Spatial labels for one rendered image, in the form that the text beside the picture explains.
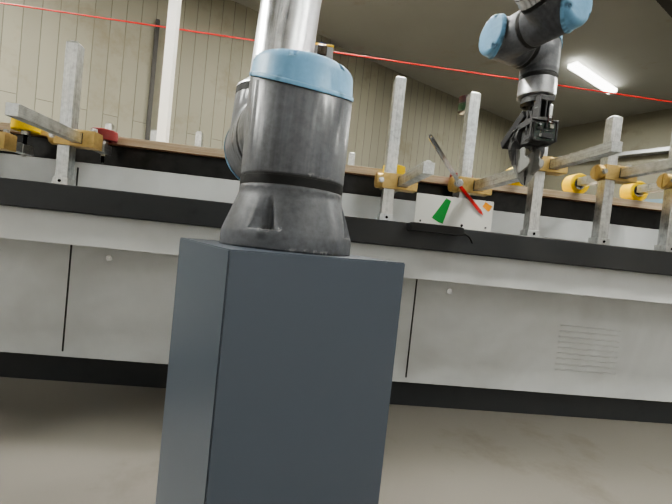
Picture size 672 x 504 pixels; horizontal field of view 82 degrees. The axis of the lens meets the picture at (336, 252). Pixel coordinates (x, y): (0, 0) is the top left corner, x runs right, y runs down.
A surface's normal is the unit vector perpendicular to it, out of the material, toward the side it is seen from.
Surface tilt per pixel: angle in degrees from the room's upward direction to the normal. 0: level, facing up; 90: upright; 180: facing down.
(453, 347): 90
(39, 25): 90
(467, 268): 90
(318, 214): 70
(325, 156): 90
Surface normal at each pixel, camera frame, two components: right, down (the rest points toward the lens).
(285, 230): 0.14, -0.30
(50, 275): 0.08, 0.04
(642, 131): -0.84, -0.07
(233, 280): 0.54, 0.08
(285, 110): -0.14, 0.01
